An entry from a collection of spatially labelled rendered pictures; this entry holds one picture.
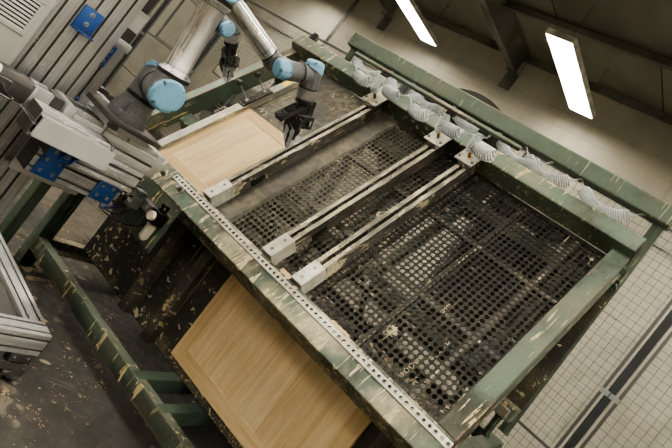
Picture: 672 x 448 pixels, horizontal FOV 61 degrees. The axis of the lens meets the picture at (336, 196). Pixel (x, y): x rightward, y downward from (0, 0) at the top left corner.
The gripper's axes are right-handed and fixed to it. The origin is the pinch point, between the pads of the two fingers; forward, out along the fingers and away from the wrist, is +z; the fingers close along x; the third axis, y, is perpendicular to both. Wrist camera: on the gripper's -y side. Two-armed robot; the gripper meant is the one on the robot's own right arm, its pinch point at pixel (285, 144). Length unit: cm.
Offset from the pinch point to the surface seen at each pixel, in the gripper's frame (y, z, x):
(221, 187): -4.3, 34.8, 27.4
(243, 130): 26, 22, 63
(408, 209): 49, 13, -34
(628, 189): 148, -19, -81
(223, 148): 13, 30, 57
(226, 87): 36, 13, 102
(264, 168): 15.8, 24.9, 26.5
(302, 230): 11.0, 33.1, -14.0
